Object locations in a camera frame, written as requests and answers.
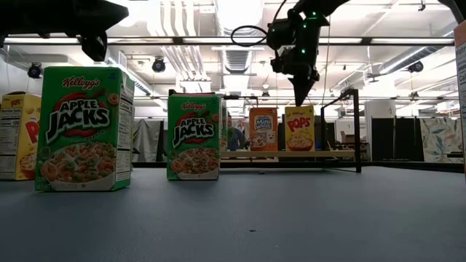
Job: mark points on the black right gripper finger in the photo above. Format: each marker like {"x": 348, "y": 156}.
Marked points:
{"x": 298, "y": 89}
{"x": 308, "y": 85}

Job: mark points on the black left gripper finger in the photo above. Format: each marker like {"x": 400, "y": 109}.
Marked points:
{"x": 105, "y": 26}
{"x": 105, "y": 10}

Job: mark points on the yellow Pops cereal box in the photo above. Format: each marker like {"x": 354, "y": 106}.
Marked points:
{"x": 22, "y": 138}
{"x": 299, "y": 127}

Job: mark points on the green Apple Jacks cereal box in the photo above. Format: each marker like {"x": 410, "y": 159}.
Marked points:
{"x": 83, "y": 127}
{"x": 193, "y": 134}
{"x": 224, "y": 127}

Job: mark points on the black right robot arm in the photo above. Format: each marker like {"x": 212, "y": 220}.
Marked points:
{"x": 320, "y": 7}

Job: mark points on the white pillar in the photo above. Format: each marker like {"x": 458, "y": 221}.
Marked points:
{"x": 378, "y": 109}

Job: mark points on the person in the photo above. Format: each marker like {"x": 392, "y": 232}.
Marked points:
{"x": 236, "y": 140}

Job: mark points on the black partition panel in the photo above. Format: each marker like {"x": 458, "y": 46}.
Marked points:
{"x": 397, "y": 138}

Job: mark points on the grey hanging cloth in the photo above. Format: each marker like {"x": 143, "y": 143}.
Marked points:
{"x": 147, "y": 140}

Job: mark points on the floral patterned curtain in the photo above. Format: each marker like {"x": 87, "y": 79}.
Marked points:
{"x": 440, "y": 140}

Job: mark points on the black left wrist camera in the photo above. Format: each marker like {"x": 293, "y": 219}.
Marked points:
{"x": 94, "y": 46}

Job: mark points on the black ceiling camera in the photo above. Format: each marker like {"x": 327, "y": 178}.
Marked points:
{"x": 34, "y": 71}
{"x": 415, "y": 67}
{"x": 158, "y": 65}

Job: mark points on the silver ceiling duct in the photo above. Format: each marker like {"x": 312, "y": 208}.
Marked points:
{"x": 238, "y": 58}

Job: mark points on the wooden shelf with black frame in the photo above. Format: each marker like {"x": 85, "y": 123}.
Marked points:
{"x": 327, "y": 154}

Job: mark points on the black aluminium rig frame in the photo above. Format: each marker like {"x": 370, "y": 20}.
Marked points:
{"x": 177, "y": 40}

